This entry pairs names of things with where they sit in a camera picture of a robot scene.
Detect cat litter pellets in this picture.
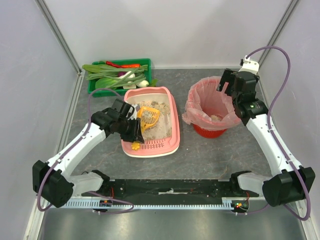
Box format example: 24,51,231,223
134,100,172,141

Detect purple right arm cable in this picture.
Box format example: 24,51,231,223
231,46,312,221

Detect green plastic crate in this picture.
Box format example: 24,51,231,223
86,58,152,97

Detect pink litter box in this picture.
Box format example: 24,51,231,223
121,87,180,158

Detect white radish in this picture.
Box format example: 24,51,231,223
123,71,136,83

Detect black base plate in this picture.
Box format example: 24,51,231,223
96,179,259,199

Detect clumped litter lump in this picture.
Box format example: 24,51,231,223
141,110,154,122

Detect green leafy vegetables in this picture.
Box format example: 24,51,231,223
82,63,158,90

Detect orange carrot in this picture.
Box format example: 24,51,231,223
121,63,141,68

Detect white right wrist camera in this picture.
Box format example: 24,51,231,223
238,57,260,75

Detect red trash bin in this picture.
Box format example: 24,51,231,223
192,124,227,139

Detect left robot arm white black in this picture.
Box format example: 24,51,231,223
32,99,144,208

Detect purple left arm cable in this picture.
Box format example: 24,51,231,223
36,87,135,215

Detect blue-white cable duct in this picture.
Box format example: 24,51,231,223
62,197,234,211

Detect yellow litter scoop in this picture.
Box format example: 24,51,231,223
130,104,161,143

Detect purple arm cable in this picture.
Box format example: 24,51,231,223
36,87,135,215
231,46,312,221

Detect red chili pepper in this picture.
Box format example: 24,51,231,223
105,61,123,69

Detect pink plastic bin liner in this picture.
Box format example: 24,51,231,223
182,76,241,131

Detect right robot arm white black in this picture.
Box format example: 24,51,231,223
217,68,316,207

